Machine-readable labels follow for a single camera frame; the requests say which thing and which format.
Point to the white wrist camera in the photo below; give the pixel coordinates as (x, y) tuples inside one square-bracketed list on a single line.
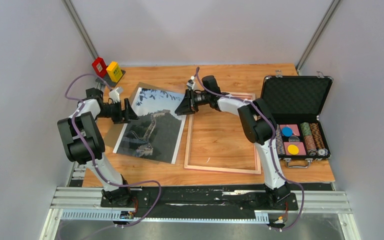
[(114, 94), (191, 84)]

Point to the Great Wall photo print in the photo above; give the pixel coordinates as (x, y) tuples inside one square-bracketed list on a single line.
[(157, 134)]

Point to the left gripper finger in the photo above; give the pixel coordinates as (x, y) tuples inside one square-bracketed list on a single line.
[(128, 107), (127, 117)]

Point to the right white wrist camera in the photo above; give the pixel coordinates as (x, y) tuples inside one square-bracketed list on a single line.
[(191, 84)]

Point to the yellow small box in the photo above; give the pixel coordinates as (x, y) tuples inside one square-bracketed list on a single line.
[(114, 71)]

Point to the wooden picture frame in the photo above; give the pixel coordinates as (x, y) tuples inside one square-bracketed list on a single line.
[(215, 142)]

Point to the blue round chip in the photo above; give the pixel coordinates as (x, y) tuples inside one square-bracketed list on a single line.
[(287, 131)]

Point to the red small box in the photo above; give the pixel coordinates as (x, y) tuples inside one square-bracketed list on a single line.
[(99, 66)]

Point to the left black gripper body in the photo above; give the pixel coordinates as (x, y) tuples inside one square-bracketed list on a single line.
[(112, 111)]

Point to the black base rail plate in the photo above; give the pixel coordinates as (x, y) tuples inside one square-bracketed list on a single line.
[(200, 202)]

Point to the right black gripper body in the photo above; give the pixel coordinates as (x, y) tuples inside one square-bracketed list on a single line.
[(197, 99)]

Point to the yellow round chip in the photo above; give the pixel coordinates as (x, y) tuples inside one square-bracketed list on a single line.
[(293, 149)]

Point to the black poker chip case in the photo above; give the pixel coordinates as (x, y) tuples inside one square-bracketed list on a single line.
[(297, 102)]

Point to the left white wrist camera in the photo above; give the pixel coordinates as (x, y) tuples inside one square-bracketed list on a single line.
[(114, 94)]

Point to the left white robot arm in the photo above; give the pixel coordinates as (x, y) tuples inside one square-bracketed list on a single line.
[(84, 144)]

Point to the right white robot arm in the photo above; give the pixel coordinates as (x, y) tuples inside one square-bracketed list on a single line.
[(257, 123)]

